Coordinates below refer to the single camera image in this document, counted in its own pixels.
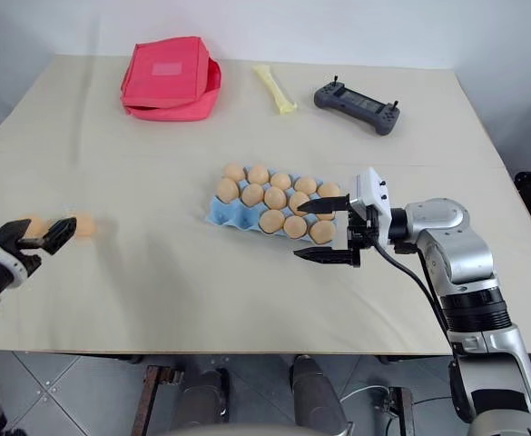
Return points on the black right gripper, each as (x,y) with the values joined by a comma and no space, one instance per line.
(362,227)

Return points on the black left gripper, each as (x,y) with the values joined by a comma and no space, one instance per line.
(28,261)

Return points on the brown egg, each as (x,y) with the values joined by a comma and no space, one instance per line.
(295,227)
(275,198)
(86,224)
(234,171)
(305,184)
(281,181)
(272,221)
(325,216)
(329,189)
(252,194)
(322,232)
(297,200)
(228,189)
(36,225)
(258,174)

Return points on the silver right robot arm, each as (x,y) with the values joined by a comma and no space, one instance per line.
(465,254)

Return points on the blue egg carton tray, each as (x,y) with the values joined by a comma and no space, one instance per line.
(229,213)

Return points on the grey handheld remote controller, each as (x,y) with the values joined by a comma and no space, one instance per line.
(360,105)

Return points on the pale yellow plastic tube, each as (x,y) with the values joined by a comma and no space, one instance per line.
(274,88)

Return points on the dark rounded shape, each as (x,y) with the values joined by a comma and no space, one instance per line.
(206,395)
(315,395)

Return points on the rusty metal table leg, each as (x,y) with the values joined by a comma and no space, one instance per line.
(154,399)
(401,409)

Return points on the red fabric zip bag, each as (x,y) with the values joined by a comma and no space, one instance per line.
(170,77)

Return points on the grey robot torso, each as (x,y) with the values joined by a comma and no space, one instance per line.
(256,430)

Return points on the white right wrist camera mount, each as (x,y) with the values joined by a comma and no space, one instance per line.
(368,188)

